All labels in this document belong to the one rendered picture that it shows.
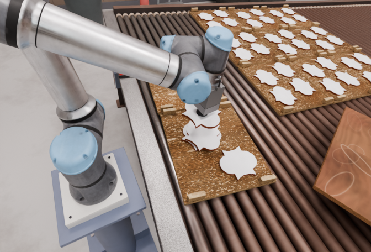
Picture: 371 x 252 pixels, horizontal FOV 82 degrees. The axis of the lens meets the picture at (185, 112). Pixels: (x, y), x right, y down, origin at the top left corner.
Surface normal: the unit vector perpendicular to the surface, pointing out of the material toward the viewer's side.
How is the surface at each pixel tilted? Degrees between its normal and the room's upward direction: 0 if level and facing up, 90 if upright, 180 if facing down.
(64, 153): 8
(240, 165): 0
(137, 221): 0
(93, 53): 85
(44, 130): 0
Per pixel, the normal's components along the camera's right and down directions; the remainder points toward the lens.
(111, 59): 0.23, 0.65
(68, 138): 0.05, -0.59
